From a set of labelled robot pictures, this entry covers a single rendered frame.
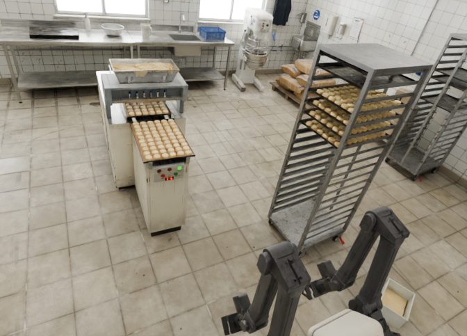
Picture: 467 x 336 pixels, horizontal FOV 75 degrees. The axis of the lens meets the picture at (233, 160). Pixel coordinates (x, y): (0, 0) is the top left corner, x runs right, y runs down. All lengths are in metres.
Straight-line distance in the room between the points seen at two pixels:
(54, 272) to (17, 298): 0.28
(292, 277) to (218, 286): 1.87
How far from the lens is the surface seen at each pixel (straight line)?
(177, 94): 3.01
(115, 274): 2.78
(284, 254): 0.88
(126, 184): 3.35
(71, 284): 2.81
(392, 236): 1.12
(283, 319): 0.97
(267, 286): 0.98
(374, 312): 1.36
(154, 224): 2.82
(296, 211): 3.24
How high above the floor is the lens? 2.29
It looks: 35 degrees down
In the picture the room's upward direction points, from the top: 10 degrees clockwise
